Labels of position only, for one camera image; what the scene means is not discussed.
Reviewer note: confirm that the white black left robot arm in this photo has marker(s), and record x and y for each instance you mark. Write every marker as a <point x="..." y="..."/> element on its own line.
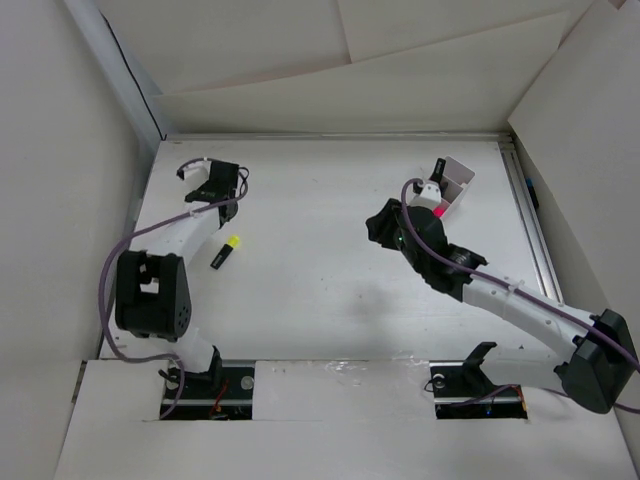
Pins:
<point x="152" y="294"/>

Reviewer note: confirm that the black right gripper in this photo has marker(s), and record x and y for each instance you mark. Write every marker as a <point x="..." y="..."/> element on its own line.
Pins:
<point x="382" y="224"/>

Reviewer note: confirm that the white divided container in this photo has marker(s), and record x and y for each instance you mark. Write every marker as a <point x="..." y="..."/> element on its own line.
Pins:
<point x="456" y="182"/>

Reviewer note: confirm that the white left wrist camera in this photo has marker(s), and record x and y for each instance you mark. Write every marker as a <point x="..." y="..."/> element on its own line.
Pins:
<point x="195" y="169"/>

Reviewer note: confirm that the orange highlighter marker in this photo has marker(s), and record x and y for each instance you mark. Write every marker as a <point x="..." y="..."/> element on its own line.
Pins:
<point x="438" y="171"/>

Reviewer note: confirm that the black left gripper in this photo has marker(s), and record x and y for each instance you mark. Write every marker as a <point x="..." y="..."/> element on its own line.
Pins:
<point x="201" y="188"/>

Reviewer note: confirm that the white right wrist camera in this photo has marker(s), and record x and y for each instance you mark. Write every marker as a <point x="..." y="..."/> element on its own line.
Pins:
<point x="426" y="195"/>

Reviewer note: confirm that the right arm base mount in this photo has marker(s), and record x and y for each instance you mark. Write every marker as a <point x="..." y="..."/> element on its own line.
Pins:
<point x="462" y="391"/>

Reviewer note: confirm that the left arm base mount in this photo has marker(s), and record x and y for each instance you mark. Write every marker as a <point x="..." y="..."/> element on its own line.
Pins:
<point x="223" y="394"/>

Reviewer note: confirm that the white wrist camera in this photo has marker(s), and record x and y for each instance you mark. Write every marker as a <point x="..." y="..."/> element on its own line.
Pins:
<point x="195" y="169"/>
<point x="426" y="195"/>

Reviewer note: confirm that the aluminium table edge rail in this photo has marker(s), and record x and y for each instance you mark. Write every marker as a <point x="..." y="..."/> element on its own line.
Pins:
<point x="543" y="265"/>

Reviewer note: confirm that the yellow highlighter marker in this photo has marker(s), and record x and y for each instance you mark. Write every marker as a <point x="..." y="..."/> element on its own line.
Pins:
<point x="226" y="250"/>

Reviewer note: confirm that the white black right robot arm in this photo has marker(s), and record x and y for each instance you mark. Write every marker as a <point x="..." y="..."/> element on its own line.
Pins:
<point x="593" y="355"/>

